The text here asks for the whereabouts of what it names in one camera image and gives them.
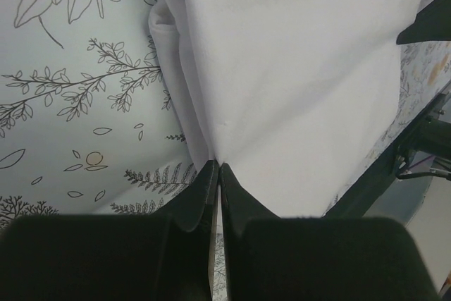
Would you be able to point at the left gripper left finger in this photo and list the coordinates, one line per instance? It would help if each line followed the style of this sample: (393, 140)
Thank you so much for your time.
(164, 255)

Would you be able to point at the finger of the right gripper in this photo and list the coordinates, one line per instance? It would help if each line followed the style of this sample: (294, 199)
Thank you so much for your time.
(432, 23)

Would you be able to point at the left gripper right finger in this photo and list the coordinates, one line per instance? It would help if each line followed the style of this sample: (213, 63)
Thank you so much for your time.
(271, 258)

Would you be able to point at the white t shirt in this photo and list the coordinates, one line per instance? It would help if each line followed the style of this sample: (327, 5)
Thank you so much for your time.
(291, 94)

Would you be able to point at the floral patterned table mat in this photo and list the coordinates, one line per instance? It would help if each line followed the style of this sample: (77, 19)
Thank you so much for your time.
(88, 126)

